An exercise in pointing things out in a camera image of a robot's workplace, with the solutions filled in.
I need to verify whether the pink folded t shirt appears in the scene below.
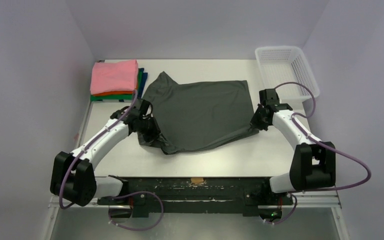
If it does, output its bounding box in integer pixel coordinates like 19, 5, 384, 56
90, 59, 139, 95

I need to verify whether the blue folded t shirt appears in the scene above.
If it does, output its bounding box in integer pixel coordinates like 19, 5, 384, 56
137, 68, 148, 98

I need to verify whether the brown tape piece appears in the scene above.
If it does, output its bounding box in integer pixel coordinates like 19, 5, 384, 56
190, 177, 205, 185

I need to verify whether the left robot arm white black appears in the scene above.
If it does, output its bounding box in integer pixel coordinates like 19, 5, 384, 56
50, 98, 161, 209

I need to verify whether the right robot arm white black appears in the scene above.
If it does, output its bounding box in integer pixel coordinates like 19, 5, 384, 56
250, 88, 336, 204

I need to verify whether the white plastic basket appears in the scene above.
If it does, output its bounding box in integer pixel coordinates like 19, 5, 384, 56
254, 45, 320, 103

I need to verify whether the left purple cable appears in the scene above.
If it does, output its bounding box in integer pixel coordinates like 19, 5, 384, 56
58, 88, 165, 232

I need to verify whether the aluminium rail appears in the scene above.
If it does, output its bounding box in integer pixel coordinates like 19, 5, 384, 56
47, 192, 341, 209

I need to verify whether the green folded t shirt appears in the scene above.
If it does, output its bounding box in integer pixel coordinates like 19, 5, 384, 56
89, 75, 139, 102

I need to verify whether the dark grey t shirt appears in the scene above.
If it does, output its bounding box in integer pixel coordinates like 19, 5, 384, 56
137, 72, 259, 155

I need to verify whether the orange folded t shirt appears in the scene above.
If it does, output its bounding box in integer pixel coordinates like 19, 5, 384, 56
93, 90, 134, 97

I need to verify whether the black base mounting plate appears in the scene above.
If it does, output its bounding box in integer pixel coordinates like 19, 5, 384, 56
97, 177, 293, 220

